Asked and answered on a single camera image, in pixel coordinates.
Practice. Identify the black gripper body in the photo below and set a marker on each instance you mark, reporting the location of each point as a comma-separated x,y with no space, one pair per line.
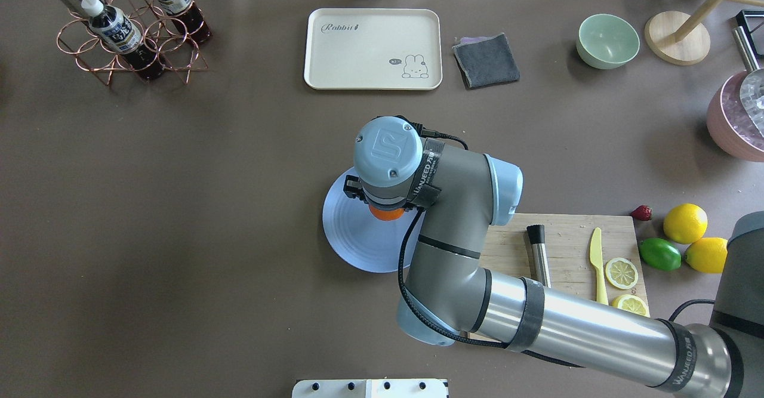
351,187

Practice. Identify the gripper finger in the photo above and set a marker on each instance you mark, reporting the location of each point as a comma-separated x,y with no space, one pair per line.
352,187

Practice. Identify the orange mandarin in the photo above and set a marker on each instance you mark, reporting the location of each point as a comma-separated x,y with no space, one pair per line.
386,215

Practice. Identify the blue plate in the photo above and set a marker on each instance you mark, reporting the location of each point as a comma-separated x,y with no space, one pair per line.
358,237

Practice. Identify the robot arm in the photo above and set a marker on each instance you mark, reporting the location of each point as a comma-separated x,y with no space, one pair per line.
460,194

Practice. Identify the cream rabbit tray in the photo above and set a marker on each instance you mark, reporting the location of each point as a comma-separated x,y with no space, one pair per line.
373,49

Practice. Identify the wooden cutting board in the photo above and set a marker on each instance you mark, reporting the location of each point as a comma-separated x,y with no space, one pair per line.
567,238

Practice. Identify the grey cloth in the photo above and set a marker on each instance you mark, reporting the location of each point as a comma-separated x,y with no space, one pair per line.
486,61

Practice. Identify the steel muddler rod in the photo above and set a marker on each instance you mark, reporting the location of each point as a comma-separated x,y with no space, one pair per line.
539,258

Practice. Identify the yellow plastic knife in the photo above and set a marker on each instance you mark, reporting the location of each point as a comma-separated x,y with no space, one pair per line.
596,260

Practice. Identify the copper bottle rack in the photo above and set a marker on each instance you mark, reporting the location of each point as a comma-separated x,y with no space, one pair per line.
146,38

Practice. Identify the lemon slice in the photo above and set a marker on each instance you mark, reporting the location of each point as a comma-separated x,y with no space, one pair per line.
631,304
621,273

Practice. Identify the red strawberry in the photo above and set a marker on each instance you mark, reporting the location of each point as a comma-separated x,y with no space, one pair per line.
642,213

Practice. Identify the green bowl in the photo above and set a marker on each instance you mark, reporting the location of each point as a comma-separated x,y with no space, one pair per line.
606,41

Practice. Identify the green lime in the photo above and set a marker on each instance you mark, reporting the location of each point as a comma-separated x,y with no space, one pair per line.
660,254

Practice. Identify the yellow lemon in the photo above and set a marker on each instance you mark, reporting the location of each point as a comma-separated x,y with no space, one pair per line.
707,255
685,223

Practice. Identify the wooden glass stand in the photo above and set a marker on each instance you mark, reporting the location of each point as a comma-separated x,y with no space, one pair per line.
680,38

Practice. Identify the pink bowl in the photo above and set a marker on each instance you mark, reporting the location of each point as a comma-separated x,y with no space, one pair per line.
729,125

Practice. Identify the metal ice scoop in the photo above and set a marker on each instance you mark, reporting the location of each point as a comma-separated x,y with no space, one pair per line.
751,89

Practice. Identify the glass tray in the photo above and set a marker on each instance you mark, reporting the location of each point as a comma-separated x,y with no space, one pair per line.
752,22

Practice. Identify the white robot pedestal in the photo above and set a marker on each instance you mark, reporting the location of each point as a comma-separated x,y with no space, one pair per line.
380,387

